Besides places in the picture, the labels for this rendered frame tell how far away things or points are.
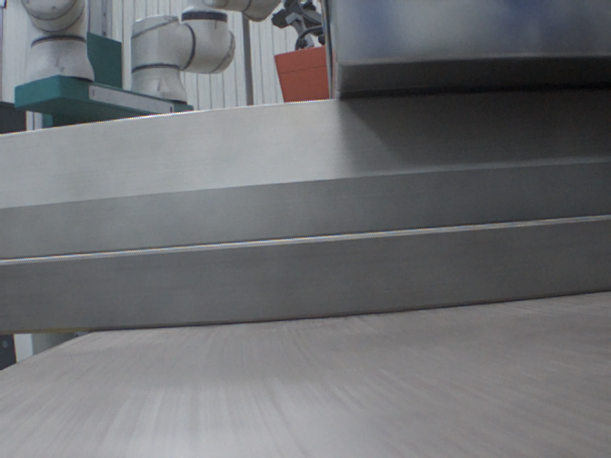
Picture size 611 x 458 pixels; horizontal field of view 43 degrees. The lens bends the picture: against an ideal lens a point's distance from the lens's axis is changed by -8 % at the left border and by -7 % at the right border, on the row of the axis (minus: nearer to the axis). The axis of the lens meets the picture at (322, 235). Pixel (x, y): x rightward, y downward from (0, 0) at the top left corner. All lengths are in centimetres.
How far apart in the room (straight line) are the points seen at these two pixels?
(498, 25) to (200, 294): 25
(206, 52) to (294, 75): 72
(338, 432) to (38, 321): 38
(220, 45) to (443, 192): 204
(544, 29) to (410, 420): 37
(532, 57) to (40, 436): 40
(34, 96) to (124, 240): 147
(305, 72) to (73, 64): 59
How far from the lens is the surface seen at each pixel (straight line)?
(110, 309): 53
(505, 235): 52
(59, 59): 206
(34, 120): 226
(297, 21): 217
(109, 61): 246
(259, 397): 24
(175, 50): 248
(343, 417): 20
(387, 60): 51
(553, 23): 53
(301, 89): 187
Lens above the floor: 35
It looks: 1 degrees up
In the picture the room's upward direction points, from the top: 4 degrees counter-clockwise
